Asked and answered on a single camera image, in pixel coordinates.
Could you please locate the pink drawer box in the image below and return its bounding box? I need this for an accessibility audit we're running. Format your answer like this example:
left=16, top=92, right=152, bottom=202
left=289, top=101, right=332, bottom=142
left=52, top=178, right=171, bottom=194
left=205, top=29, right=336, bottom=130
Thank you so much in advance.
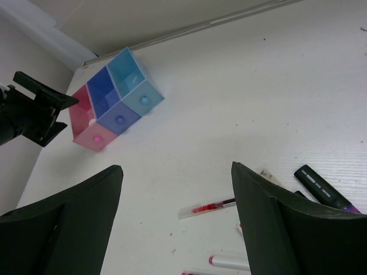
left=69, top=84, right=118, bottom=152

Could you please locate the white pen pink cap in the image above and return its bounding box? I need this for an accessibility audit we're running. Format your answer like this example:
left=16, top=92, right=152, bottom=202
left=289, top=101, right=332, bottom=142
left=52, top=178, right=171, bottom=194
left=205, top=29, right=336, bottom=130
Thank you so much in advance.
left=208, top=254, right=250, bottom=271

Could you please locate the red gel pen clear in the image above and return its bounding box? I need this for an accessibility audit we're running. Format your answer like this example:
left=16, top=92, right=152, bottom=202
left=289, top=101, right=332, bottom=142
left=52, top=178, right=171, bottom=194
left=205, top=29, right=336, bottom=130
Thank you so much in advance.
left=177, top=198, right=236, bottom=219

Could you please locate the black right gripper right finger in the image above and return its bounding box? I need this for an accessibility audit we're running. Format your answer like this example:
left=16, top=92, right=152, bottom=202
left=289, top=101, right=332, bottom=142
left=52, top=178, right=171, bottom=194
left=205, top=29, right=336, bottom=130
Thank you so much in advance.
left=231, top=162, right=366, bottom=274

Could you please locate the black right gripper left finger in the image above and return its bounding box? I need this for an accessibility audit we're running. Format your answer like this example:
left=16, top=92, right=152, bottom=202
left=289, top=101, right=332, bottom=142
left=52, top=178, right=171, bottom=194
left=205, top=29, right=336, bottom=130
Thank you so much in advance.
left=1, top=165, right=123, bottom=274

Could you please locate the aluminium rail back edge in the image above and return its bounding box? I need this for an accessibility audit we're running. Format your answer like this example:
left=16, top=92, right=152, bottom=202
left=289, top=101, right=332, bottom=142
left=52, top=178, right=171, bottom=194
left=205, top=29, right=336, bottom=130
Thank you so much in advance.
left=83, top=0, right=304, bottom=67

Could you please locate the black purple highlighter marker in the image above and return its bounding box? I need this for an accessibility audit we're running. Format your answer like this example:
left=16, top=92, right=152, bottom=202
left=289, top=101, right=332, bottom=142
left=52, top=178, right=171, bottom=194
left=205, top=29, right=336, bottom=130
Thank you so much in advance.
left=294, top=164, right=361, bottom=214

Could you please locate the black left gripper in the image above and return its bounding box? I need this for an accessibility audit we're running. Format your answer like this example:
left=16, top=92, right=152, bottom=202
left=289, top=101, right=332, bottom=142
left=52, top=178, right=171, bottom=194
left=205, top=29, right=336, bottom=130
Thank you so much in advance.
left=1, top=71, right=79, bottom=147

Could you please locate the light blue drawer box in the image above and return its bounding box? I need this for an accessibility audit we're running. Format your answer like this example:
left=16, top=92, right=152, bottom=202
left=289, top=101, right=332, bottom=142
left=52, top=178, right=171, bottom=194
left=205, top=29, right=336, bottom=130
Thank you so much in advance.
left=107, top=48, right=164, bottom=117

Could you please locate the dark blue drawer box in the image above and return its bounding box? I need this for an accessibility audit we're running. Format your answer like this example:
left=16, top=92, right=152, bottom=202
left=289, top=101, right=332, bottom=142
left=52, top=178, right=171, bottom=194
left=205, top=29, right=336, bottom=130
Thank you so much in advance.
left=87, top=66, right=141, bottom=135

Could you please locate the black blue highlighter marker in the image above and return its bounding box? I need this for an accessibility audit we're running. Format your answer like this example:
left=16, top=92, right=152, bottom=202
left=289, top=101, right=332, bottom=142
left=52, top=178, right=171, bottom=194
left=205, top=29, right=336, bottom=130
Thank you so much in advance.
left=294, top=191, right=307, bottom=199

